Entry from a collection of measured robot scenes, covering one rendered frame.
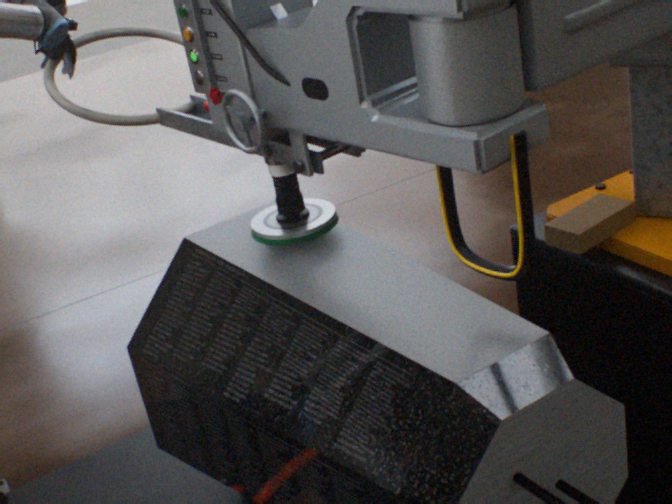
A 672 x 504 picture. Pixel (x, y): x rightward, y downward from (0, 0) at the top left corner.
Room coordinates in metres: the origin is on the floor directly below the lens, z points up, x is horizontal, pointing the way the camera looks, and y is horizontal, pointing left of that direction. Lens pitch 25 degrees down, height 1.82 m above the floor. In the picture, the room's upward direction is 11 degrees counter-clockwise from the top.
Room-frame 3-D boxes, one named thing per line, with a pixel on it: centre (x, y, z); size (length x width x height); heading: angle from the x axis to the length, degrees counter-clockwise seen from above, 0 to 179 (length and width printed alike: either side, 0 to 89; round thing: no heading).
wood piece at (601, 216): (2.06, -0.59, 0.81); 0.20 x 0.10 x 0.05; 124
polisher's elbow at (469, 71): (1.76, -0.30, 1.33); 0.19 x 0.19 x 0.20
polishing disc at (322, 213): (2.29, 0.08, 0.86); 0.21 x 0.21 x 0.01
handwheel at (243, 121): (2.12, 0.11, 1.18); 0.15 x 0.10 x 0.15; 36
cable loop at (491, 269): (1.75, -0.30, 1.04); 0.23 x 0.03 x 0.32; 36
